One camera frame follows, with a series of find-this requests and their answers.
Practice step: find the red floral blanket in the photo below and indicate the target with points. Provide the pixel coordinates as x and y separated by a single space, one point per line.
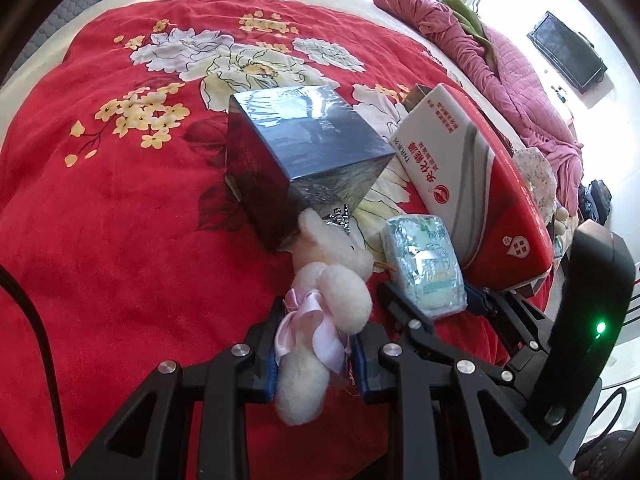
125 235

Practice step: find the black television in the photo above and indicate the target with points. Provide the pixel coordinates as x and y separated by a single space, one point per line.
565 50

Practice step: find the pink framed box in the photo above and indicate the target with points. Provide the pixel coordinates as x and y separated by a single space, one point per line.
417 96

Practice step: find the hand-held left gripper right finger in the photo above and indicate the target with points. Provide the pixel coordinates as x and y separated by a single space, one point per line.
360 372

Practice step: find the pink quilt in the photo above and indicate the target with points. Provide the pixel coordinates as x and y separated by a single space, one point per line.
500 70

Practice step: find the grey quilted headboard cover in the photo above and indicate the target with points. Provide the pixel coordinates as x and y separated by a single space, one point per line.
55 20

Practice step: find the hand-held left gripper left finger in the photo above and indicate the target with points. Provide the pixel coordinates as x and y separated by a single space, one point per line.
271 380

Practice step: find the red tissue pack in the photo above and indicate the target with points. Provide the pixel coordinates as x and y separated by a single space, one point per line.
450 150

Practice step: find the dark blue bag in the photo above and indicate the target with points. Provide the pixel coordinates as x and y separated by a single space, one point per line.
595 200

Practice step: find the green cloth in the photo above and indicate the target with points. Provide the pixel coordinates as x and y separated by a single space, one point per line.
462 15

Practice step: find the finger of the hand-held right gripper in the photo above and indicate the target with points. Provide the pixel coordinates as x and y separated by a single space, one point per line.
500 310
400 305

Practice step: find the white plush bear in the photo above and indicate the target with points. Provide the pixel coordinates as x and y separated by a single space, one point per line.
330 290

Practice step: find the pale blue tissue packet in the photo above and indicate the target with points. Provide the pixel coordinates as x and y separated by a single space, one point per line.
425 260

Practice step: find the dark cube box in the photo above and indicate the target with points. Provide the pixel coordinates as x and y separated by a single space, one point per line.
300 150

